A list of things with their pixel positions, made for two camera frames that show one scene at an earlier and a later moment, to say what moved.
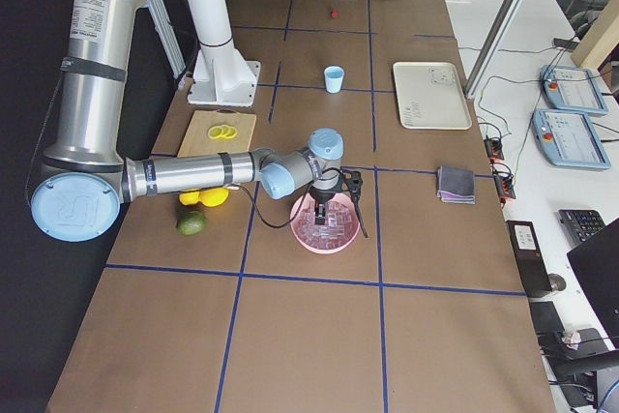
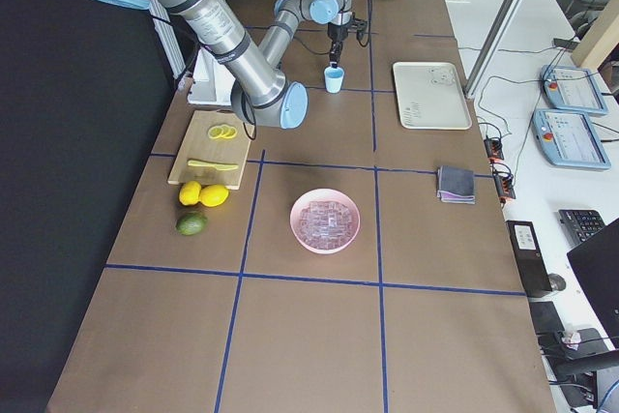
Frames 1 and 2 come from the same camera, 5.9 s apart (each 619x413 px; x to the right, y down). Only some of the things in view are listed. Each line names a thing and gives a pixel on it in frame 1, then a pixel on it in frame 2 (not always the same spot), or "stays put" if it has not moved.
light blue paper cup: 334,78 stays put
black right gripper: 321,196 → 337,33
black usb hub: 494,149 stays put
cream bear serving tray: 431,96 stays put
